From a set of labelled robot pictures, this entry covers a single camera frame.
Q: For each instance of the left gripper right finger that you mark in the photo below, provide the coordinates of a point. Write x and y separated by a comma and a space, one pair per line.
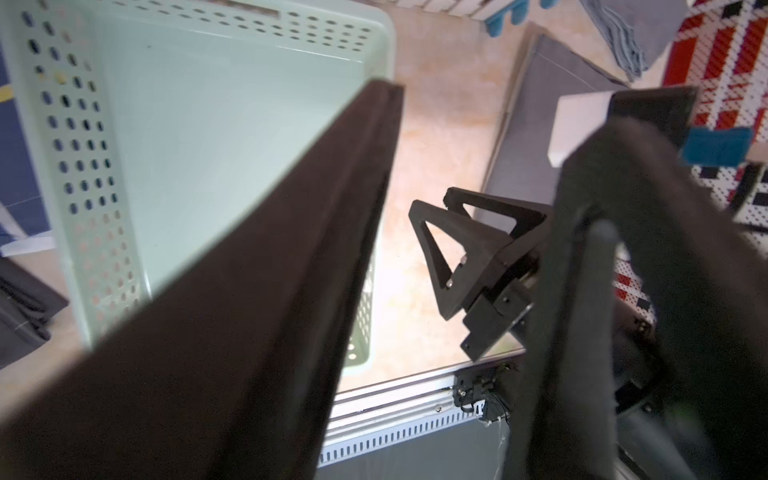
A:
646, 347

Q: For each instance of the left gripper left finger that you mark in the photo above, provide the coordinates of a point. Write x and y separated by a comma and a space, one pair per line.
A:
230, 372

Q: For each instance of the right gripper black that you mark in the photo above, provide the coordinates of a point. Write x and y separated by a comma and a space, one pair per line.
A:
473, 267

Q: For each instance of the plain grey pillowcase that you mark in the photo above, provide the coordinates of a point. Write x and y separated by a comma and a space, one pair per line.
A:
519, 168

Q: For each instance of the mint green plastic basket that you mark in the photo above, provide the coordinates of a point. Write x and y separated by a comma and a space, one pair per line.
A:
154, 127

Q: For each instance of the beige and grey pillowcase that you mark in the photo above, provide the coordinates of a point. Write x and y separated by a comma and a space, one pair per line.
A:
637, 32

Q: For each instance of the navy blue striped pillowcase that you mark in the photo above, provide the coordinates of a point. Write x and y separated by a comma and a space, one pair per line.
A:
24, 223

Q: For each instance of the dark grey checked pillowcase front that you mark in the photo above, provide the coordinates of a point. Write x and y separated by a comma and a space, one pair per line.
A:
27, 306

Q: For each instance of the white blue toy crib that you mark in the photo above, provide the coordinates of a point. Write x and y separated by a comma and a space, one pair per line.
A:
493, 14

